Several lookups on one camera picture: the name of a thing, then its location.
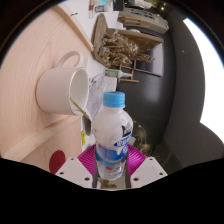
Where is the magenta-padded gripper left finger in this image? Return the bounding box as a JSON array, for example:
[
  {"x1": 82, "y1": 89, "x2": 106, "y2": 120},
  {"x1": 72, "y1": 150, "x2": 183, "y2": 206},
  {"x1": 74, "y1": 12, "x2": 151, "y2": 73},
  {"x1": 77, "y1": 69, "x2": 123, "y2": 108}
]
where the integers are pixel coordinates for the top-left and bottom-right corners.
[{"x1": 54, "y1": 144, "x2": 100, "y2": 190}]

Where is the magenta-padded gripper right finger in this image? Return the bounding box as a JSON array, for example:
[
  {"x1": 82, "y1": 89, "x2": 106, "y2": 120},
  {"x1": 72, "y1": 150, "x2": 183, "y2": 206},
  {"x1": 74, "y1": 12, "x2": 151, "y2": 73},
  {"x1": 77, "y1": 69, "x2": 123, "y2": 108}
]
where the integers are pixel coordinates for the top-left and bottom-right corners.
[{"x1": 125, "y1": 144, "x2": 169, "y2": 189}]

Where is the white blue-capped drink bottle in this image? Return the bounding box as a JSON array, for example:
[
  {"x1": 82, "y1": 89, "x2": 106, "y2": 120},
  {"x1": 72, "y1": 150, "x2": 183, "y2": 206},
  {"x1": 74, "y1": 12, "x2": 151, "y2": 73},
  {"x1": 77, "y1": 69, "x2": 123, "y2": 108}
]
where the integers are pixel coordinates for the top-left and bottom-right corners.
[{"x1": 92, "y1": 91, "x2": 135, "y2": 183}]

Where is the small yellow item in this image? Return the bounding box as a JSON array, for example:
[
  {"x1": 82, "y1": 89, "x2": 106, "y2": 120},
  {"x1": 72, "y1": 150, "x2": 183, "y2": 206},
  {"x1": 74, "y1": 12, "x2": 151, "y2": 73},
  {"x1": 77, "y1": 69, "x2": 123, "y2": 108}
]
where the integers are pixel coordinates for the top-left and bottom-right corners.
[{"x1": 80, "y1": 129, "x2": 87, "y2": 147}]

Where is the small white cup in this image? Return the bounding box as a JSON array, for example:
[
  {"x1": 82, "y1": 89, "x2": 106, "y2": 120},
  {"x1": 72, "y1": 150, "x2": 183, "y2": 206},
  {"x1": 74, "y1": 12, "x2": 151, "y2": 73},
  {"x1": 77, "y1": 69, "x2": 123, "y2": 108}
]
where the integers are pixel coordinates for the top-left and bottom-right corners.
[{"x1": 83, "y1": 114, "x2": 94, "y2": 137}]

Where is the wooden stir stick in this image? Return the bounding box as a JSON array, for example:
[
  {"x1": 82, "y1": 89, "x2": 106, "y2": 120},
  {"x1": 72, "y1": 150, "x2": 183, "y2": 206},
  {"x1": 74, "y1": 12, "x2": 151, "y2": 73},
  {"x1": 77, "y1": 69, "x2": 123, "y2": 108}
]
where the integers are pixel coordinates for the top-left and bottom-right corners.
[{"x1": 69, "y1": 97, "x2": 92, "y2": 121}]

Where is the printed newspaper sheet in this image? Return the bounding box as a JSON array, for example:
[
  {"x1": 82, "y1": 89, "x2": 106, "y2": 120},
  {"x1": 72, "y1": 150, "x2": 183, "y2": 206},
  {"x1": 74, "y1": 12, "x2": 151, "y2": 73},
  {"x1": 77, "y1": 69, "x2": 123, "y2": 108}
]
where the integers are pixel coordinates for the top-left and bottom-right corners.
[{"x1": 85, "y1": 73, "x2": 118, "y2": 121}]

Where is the white ceramic mug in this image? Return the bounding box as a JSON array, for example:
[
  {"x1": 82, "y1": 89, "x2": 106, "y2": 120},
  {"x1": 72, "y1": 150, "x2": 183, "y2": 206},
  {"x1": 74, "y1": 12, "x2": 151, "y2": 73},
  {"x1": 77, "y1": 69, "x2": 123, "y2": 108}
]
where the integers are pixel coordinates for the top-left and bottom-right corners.
[{"x1": 35, "y1": 50, "x2": 90, "y2": 118}]

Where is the pale green spray bottle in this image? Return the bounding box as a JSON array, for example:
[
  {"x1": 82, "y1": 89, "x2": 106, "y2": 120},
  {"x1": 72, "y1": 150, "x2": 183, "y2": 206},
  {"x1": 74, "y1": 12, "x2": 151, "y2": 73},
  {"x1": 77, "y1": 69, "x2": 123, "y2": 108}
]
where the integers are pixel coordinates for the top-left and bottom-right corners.
[{"x1": 104, "y1": 68, "x2": 133, "y2": 80}]

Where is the golden relief sculpture on wood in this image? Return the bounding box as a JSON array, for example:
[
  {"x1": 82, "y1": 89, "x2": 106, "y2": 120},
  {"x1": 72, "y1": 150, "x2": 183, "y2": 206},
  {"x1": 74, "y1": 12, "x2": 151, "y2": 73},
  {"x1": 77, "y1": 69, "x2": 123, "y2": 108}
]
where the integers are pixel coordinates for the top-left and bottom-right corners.
[{"x1": 91, "y1": 13, "x2": 165, "y2": 69}]

